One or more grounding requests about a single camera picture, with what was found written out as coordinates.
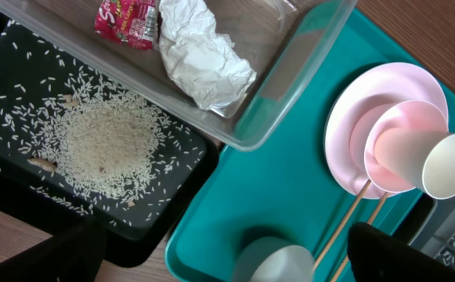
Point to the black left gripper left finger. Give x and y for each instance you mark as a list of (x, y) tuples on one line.
[(75, 254)]

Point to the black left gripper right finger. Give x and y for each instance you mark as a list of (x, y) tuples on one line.
[(401, 263)]

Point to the grey rice bowl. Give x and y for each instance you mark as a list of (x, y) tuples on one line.
[(271, 259)]

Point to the cooked white rice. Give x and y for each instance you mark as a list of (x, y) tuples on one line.
[(103, 143)]

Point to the white napkin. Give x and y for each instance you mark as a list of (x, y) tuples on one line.
[(201, 61)]

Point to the red snack wrapper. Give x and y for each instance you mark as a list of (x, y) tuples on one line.
[(130, 22)]

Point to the black food waste tray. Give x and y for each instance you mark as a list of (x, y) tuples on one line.
[(35, 75)]

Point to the clear plastic waste bin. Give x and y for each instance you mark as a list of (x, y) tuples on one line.
[(285, 42)]

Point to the white paper cup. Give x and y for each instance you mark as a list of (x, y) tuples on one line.
[(423, 158)]

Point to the teal serving tray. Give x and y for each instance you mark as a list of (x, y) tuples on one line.
[(285, 187)]

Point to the small pink bowl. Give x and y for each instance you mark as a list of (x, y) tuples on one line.
[(411, 114)]

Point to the large pink plate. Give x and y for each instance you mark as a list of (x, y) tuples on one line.
[(385, 84)]

